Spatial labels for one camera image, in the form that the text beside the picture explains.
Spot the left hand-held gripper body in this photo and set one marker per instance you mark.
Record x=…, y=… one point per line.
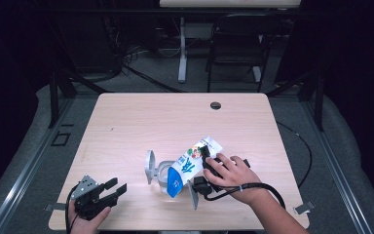
x=89, y=201

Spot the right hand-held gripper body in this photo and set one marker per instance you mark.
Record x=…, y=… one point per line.
x=203, y=186

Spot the white and blue pouch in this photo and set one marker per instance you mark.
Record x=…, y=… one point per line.
x=191, y=162

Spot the clear container with grey lid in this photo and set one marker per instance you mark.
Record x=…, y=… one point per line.
x=151, y=167

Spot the person's left hand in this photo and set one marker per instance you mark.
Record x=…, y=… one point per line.
x=84, y=226

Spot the person's right hand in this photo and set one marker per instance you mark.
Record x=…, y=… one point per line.
x=237, y=178

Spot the grey tape piece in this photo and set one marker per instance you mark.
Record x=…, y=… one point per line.
x=53, y=206
x=305, y=207

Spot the black table grommet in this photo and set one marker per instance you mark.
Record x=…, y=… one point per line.
x=215, y=105

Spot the black metal stand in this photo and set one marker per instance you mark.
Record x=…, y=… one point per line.
x=319, y=97
x=54, y=97

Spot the white desk with white legs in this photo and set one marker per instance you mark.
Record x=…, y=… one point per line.
x=182, y=48

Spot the black folding chair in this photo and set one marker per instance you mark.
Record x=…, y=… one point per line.
x=240, y=42

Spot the aluminium floor rail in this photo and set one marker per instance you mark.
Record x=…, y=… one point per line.
x=334, y=162
x=29, y=169

